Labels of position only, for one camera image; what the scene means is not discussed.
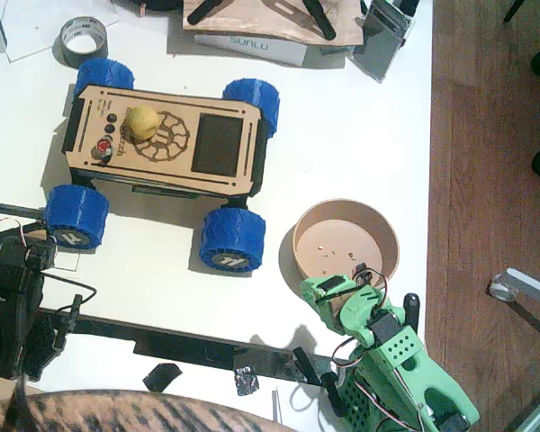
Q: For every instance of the crumpled foil tape piece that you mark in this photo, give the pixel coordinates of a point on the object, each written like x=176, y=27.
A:
x=246, y=381

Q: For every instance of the tiger striped cloth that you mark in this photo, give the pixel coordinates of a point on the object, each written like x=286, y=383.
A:
x=117, y=411

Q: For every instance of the grey metallic device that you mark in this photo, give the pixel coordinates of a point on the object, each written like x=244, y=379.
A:
x=380, y=49

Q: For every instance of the white SUNLU box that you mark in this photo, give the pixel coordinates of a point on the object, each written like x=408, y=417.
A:
x=252, y=47

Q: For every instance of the black stick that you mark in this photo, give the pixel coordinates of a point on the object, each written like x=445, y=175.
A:
x=513, y=10

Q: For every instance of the yellow ball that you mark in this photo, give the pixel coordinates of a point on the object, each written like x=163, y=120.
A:
x=142, y=123

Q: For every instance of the white metal furniture leg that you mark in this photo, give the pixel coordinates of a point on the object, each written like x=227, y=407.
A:
x=535, y=285

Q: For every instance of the clear round caster cup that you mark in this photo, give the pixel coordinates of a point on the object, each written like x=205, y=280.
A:
x=501, y=290

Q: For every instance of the blue ribbed rover wheel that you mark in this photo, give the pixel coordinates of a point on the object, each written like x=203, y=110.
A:
x=234, y=234
x=105, y=74
x=76, y=211
x=254, y=96

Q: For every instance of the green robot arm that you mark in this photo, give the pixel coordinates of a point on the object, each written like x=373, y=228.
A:
x=409, y=382

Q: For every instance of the brown wooden board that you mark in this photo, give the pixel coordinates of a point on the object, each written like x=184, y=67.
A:
x=261, y=24

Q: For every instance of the grey duct tape roll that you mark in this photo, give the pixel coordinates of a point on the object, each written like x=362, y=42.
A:
x=72, y=31

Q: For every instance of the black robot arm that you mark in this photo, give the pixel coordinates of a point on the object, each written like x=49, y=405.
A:
x=9, y=297

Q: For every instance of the black tape piece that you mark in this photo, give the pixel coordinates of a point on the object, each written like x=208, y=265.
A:
x=162, y=377

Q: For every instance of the round tan cardboard bowl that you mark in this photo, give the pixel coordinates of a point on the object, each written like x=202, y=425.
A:
x=342, y=243

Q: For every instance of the wide black flat bar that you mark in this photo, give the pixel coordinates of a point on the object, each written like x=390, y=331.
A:
x=184, y=348

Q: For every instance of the white paper sheet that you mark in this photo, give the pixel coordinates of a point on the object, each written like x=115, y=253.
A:
x=297, y=405
x=31, y=27

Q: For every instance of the black stand leg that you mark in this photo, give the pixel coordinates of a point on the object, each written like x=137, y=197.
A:
x=204, y=10
x=320, y=20

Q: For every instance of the black round object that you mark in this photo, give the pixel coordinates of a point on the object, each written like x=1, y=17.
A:
x=157, y=3

